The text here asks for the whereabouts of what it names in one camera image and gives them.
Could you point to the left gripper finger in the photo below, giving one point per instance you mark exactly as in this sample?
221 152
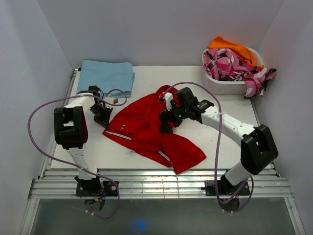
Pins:
99 120
106 124

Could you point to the red trousers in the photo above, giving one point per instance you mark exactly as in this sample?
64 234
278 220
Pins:
137 127

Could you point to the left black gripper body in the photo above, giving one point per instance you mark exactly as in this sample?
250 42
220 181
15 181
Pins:
101 110

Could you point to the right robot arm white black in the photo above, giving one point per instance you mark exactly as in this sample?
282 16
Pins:
258 148

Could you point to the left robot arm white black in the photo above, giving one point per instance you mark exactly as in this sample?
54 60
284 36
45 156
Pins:
71 132

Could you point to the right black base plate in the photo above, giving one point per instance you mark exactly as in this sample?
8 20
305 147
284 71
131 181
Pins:
224 190

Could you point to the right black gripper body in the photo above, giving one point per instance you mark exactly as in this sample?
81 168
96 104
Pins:
180 113

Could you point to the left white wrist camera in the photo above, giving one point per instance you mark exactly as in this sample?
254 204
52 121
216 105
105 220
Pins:
110 98

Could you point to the pink camouflage trousers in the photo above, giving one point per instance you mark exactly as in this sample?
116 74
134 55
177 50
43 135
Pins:
234 68

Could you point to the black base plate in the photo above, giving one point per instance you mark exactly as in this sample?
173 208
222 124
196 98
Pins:
96 188
224 190

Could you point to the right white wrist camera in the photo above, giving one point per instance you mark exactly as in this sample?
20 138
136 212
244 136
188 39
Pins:
166 97

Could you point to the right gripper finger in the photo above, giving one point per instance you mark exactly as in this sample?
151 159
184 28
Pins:
166 128
165 117

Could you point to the orange garment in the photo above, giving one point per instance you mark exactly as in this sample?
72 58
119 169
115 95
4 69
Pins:
242 52

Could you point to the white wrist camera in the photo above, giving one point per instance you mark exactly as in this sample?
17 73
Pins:
110 98
166 97

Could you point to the folded light blue trousers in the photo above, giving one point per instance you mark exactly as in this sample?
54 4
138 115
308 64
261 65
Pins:
114 78

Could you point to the white plastic basket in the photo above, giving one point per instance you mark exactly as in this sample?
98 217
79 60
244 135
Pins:
220 85

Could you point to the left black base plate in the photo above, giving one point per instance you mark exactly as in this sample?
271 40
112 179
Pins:
96 188

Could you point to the aluminium rail frame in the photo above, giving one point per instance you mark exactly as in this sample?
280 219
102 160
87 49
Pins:
154 200

